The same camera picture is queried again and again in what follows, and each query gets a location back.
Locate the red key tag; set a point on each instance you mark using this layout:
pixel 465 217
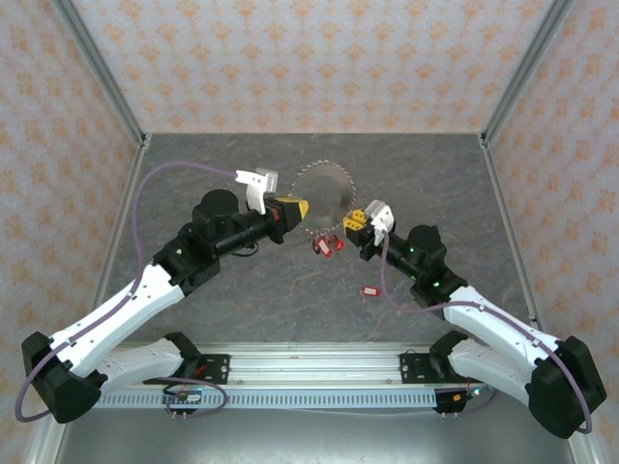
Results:
pixel 323 249
pixel 336 244
pixel 371 291

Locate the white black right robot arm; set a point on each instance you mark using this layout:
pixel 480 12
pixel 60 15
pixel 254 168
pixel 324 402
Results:
pixel 493 324

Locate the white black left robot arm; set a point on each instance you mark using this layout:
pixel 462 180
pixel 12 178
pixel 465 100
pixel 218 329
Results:
pixel 121 309

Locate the small circuit board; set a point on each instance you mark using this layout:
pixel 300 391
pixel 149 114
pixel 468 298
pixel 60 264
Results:
pixel 458 397
pixel 188 397

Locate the grey metal sheet panel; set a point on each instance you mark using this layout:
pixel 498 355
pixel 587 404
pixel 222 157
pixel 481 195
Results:
pixel 314 440

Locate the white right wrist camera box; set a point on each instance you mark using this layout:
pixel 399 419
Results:
pixel 379 217

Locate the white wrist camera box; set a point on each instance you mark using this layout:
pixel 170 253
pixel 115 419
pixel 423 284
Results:
pixel 379 217
pixel 256 188

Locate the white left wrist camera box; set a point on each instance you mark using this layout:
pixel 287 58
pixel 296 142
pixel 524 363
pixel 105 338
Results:
pixel 256 188

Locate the aluminium table side rail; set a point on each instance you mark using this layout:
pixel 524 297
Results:
pixel 509 227
pixel 121 227

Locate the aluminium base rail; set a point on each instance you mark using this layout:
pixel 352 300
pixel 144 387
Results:
pixel 314 367

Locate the aluminium frame post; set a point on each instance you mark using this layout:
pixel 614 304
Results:
pixel 101 72
pixel 527 72

